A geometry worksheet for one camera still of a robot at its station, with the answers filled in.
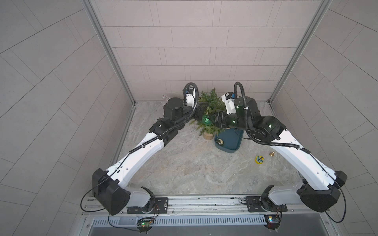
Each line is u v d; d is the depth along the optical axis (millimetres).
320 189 388
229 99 563
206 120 664
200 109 576
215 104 731
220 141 892
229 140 882
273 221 679
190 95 579
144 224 639
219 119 559
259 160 850
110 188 369
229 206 724
